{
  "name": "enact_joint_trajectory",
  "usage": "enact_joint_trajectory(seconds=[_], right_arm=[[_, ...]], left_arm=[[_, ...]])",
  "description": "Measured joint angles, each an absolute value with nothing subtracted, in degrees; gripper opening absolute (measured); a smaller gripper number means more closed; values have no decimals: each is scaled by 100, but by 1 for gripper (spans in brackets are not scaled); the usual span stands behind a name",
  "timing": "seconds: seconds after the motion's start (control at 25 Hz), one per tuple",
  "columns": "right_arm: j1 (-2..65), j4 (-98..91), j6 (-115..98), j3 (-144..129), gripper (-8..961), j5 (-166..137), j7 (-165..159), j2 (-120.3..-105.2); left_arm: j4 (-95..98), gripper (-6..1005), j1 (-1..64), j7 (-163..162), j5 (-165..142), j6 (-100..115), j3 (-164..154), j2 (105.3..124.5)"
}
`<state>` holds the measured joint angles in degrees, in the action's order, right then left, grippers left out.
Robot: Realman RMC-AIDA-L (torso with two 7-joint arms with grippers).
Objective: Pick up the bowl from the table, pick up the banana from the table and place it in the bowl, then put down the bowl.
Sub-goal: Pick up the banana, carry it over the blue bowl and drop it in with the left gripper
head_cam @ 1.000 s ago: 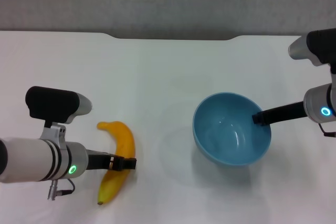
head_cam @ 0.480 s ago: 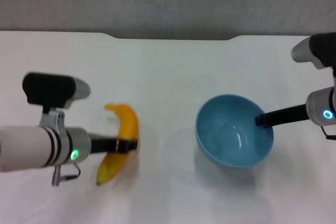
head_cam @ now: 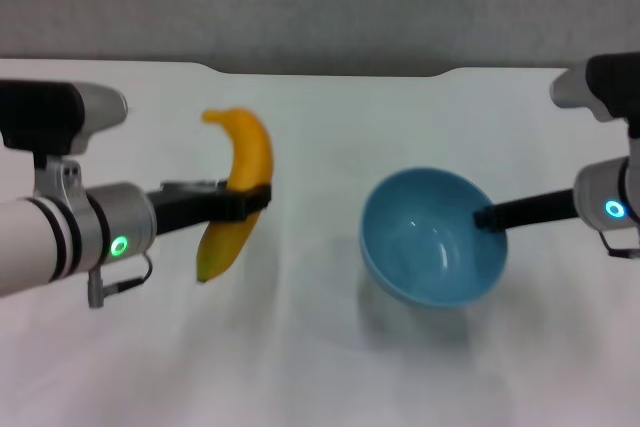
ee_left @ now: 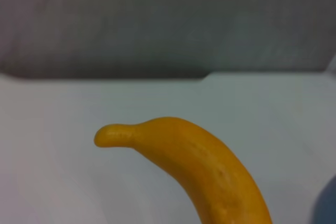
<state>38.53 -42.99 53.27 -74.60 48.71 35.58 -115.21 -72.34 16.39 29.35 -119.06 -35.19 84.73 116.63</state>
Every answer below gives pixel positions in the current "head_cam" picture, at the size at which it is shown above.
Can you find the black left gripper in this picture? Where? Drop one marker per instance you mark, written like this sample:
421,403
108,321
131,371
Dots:
180,207

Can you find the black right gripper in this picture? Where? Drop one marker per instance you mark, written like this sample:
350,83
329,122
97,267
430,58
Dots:
540,209

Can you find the yellow banana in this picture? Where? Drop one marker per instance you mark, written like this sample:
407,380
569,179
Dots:
250,147

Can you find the blue bowl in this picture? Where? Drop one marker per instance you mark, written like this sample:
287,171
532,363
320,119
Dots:
425,247

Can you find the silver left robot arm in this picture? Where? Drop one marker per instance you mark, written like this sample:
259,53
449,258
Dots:
60,237

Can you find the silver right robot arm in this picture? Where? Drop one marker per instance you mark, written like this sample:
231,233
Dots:
607,192

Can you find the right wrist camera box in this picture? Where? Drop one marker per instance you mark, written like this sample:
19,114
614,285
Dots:
595,87

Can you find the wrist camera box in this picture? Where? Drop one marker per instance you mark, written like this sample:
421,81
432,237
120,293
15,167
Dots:
55,114
595,87

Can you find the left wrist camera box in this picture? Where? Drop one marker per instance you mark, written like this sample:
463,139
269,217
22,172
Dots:
55,114

